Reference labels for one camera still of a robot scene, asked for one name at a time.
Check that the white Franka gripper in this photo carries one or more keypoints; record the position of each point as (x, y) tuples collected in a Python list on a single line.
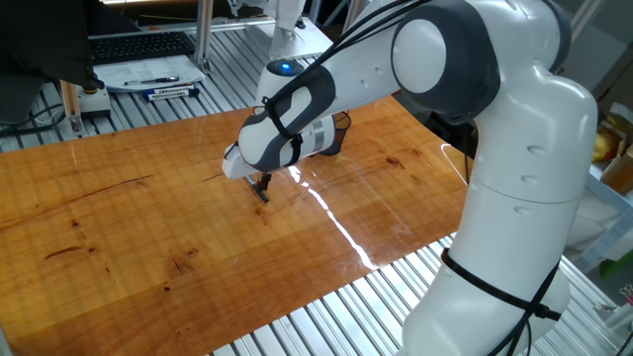
[(235, 168)]

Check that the black and grey pen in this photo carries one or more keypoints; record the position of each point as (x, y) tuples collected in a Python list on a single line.
[(264, 197)]

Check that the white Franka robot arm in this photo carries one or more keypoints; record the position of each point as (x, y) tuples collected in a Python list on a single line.
[(519, 173)]

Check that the black mesh pen holder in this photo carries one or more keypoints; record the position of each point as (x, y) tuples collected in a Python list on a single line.
[(338, 143)]

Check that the black pen on papers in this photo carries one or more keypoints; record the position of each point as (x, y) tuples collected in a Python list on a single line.
[(163, 79)]

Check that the wood-grain table mat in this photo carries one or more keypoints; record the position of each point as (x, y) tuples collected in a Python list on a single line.
[(173, 237)]

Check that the blue and white marker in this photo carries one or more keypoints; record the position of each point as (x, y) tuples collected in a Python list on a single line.
[(170, 94)]

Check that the white paper stack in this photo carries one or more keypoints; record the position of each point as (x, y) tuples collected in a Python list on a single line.
[(148, 69)]

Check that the black computer keyboard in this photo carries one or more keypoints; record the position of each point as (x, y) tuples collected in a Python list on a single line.
[(141, 47)]

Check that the white box with knob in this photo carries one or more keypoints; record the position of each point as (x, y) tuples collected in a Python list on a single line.
[(94, 104)]

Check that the wooden strip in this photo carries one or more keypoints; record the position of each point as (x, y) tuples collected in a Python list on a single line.
[(70, 106)]

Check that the yellow toy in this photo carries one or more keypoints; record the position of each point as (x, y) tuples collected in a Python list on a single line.
[(604, 146)]

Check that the brown cardboard box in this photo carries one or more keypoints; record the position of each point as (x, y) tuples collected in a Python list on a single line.
[(620, 173)]

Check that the green object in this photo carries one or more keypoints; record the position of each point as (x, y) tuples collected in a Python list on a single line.
[(620, 264)]

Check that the binder clips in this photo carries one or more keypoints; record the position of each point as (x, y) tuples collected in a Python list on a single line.
[(627, 293)]

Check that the aluminium profile rail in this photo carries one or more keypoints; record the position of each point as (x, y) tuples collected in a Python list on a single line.
[(237, 23)]

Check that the aluminium profile post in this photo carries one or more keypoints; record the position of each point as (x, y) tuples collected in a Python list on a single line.
[(204, 29)]

